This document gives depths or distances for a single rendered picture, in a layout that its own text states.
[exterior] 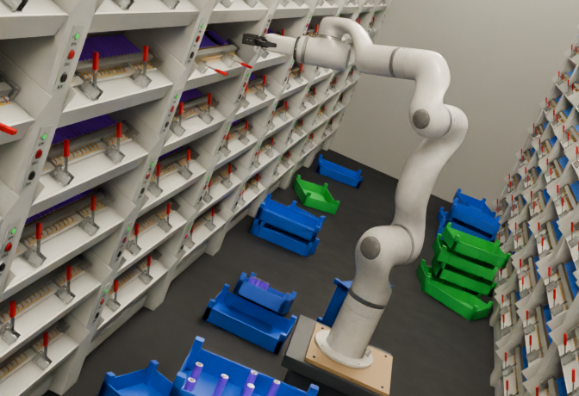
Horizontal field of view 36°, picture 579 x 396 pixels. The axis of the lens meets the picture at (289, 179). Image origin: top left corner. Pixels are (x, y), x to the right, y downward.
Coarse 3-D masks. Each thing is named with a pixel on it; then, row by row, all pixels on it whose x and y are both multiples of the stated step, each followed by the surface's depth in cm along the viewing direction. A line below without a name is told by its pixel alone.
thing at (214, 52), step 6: (210, 48) 260; (216, 48) 264; (222, 48) 270; (228, 48) 275; (234, 48) 280; (198, 54) 245; (204, 54) 251; (210, 54) 257; (216, 54) 264; (210, 60) 255
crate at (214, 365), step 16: (192, 352) 199; (208, 352) 200; (192, 368) 201; (208, 368) 202; (224, 368) 201; (240, 368) 201; (176, 384) 182; (208, 384) 198; (240, 384) 202; (256, 384) 201; (288, 384) 201
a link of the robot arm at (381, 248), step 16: (368, 240) 249; (384, 240) 247; (400, 240) 251; (368, 256) 249; (384, 256) 247; (400, 256) 251; (368, 272) 253; (384, 272) 250; (352, 288) 260; (368, 288) 256; (384, 288) 255; (368, 304) 257; (384, 304) 259
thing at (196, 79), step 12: (216, 24) 285; (228, 36) 285; (240, 48) 285; (216, 60) 264; (240, 60) 284; (192, 72) 227; (216, 72) 253; (228, 72) 268; (240, 72) 286; (192, 84) 238; (204, 84) 251
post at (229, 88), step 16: (272, 16) 290; (240, 32) 284; (256, 32) 283; (224, 80) 289; (240, 80) 287; (224, 128) 293; (208, 144) 294; (192, 192) 298; (192, 224) 310; (176, 240) 303; (176, 256) 307; (160, 288) 308; (144, 304) 310
